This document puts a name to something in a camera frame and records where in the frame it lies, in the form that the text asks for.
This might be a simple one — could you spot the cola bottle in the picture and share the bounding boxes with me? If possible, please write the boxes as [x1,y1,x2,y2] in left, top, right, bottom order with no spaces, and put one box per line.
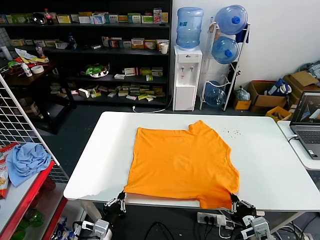
[43,7,55,25]

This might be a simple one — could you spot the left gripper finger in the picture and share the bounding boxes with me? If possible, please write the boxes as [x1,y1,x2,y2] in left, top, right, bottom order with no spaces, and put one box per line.
[120,192,128,218]
[103,190,125,208]

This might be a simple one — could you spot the pink drink bottle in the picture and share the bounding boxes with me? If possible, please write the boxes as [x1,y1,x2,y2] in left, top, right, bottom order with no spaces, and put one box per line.
[34,41,46,59]

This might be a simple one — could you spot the white floor cable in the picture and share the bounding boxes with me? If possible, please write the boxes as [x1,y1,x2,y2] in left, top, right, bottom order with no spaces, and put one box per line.
[131,94,175,113]

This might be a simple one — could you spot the black glossy helmet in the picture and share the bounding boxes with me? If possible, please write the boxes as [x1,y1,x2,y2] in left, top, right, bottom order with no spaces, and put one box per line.
[31,11,46,25]

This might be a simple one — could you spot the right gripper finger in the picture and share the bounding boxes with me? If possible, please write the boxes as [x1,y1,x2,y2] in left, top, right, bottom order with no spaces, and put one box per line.
[230,193,237,216]
[234,194,256,211]

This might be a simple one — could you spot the blue white package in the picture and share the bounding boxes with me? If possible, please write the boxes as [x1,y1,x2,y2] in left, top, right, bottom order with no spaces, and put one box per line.
[53,216,76,240]

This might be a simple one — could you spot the white wire grid panel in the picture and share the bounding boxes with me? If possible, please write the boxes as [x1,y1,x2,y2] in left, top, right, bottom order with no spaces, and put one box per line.
[0,73,70,185]

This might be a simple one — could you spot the pink patterned box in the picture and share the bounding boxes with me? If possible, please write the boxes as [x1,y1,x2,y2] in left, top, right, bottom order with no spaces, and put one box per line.
[153,7,163,24]

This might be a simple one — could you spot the small brown cardboard box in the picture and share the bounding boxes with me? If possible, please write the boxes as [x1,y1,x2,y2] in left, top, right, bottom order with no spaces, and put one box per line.
[233,98,253,111]

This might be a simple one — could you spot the white power cable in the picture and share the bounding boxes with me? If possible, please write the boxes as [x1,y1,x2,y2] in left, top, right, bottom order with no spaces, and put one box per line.
[218,212,241,238]

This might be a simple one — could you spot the white power strip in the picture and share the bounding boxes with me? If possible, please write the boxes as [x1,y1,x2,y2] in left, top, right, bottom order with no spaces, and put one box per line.
[196,211,227,226]

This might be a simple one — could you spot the green drink can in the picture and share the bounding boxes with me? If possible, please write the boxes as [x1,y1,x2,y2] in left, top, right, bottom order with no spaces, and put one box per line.
[22,208,45,228]

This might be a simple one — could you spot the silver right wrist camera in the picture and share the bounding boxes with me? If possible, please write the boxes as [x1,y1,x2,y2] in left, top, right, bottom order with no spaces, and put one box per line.
[240,216,270,240]

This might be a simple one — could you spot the yellow paper packets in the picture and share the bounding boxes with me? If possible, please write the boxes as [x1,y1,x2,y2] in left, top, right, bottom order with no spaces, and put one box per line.
[14,47,50,66]

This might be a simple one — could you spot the red white medicine box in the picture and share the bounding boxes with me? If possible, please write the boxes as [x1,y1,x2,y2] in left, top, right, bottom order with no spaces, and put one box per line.
[124,66,139,77]
[109,37,123,48]

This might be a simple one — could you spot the grey laptop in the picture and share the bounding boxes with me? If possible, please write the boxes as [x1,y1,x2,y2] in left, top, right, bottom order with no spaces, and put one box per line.
[289,91,320,160]

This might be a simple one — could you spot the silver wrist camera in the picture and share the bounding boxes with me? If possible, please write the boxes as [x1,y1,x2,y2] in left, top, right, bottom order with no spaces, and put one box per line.
[240,216,270,240]
[81,218,111,237]

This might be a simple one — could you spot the large white table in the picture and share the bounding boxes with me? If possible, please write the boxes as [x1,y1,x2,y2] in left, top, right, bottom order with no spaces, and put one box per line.
[63,111,320,213]

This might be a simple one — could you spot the closed cardboard box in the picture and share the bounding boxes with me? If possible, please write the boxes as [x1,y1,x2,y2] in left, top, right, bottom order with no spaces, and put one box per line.
[283,70,320,95]

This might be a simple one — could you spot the small white side table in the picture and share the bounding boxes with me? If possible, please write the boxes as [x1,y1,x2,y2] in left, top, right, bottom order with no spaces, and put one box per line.
[277,119,320,171]

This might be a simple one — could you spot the red metal cart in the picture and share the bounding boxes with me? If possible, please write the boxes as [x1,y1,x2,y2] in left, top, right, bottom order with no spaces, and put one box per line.
[0,159,68,240]

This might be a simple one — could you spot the clear plastic bag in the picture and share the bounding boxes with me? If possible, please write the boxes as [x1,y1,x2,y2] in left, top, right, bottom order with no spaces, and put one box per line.
[236,86,251,102]

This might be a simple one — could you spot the white paper roll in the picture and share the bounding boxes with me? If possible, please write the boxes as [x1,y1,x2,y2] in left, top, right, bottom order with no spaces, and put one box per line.
[0,45,13,61]

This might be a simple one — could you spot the yellow plastic bin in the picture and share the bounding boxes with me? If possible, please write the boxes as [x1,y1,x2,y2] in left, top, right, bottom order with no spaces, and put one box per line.
[265,105,293,123]

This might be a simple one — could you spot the black shelving unit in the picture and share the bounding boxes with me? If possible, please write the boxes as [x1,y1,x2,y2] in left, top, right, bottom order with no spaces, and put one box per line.
[0,0,173,108]

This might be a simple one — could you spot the small white bottle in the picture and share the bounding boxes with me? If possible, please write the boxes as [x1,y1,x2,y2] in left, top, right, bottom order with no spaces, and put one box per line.
[21,62,33,77]

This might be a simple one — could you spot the blue tote bag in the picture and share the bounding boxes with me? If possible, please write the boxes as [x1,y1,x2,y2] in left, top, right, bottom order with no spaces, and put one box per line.
[267,78,293,96]

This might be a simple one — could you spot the blue water jug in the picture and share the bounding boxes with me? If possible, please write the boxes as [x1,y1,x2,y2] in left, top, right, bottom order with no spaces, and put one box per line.
[214,4,249,35]
[211,35,240,65]
[176,6,205,49]
[204,80,228,109]

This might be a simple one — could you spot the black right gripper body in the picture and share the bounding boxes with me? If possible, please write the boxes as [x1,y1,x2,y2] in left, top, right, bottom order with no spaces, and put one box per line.
[234,202,258,222]

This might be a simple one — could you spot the orange t-shirt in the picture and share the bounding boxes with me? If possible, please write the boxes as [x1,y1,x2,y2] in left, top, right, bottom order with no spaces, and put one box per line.
[123,119,240,210]

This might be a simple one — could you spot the orange chips bag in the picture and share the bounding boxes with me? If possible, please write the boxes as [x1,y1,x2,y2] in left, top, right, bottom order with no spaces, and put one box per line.
[0,159,10,200]

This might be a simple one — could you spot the green bag in bowl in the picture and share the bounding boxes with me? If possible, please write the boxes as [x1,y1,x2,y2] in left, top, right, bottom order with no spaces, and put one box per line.
[80,62,111,79]

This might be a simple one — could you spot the grey blue clothes pile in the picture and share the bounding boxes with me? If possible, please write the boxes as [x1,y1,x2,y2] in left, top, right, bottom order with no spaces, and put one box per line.
[298,59,320,80]

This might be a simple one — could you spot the red white snack bag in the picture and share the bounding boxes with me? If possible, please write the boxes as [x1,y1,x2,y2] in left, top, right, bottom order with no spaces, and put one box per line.
[0,142,20,161]

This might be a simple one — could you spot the dark wooden desk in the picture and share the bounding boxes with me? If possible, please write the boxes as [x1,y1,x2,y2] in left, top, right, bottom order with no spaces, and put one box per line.
[0,58,77,135]

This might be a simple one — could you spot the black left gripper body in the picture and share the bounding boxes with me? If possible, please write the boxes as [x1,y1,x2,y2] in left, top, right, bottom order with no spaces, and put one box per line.
[104,201,127,224]

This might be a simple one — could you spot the white water dispenser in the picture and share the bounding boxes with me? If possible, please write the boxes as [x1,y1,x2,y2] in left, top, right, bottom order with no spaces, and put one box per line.
[173,45,203,112]

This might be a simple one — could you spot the white jug rack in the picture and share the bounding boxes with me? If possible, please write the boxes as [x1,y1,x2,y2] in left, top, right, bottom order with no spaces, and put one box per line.
[199,16,251,112]

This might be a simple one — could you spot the scattered dark crumbs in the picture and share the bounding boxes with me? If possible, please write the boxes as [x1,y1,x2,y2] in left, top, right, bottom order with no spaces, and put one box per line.
[223,127,242,139]

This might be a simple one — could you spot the light blue cloth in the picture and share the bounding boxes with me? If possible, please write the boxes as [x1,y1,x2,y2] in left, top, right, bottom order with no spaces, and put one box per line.
[5,142,53,188]

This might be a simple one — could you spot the black floor cable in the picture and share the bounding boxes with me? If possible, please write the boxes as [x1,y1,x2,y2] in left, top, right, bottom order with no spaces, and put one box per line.
[144,221,176,240]

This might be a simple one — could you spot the dark blue hanging cloth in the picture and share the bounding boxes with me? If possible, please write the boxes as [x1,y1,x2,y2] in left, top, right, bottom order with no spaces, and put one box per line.
[236,23,251,44]

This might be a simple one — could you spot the open cardboard box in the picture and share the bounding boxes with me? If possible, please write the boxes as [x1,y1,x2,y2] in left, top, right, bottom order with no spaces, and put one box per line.
[248,79,288,113]

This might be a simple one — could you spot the blue drink bottle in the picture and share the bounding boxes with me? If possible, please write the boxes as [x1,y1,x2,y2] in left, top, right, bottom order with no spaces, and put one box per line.
[67,32,78,50]

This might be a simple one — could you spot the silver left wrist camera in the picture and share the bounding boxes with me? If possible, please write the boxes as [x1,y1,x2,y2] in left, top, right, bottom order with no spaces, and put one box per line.
[81,218,111,237]

